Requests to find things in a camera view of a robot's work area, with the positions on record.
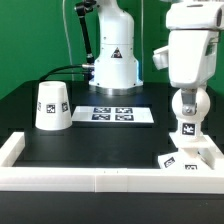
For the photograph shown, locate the white marker sheet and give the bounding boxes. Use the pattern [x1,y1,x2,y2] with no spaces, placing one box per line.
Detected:
[72,106,154,124]

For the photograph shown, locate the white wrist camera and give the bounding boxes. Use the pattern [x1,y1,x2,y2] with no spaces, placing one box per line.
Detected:
[166,1,224,30]

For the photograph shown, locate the white cable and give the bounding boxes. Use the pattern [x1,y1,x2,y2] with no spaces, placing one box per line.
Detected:
[62,0,76,82]

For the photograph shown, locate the white U-shaped fence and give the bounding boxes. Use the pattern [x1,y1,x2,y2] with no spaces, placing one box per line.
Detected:
[0,132,224,194]

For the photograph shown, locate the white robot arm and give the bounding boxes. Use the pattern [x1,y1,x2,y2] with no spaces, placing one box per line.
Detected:
[89,0,224,116]

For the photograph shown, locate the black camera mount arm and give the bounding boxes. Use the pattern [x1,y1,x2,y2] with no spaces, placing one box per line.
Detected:
[74,0,96,64]

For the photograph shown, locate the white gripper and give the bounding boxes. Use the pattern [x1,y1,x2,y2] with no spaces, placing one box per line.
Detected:
[153,30,219,115]

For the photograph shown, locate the white lamp shade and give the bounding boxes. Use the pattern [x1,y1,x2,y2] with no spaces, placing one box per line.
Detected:
[35,81,72,131]

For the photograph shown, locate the white lamp bulb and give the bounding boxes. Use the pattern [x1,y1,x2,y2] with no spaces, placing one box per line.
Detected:
[172,88,210,142]

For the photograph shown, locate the black cable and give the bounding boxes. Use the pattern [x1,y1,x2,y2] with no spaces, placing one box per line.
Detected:
[38,64,96,83]

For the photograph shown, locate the white lamp base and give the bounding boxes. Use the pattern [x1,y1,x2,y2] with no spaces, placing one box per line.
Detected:
[158,132,217,171]

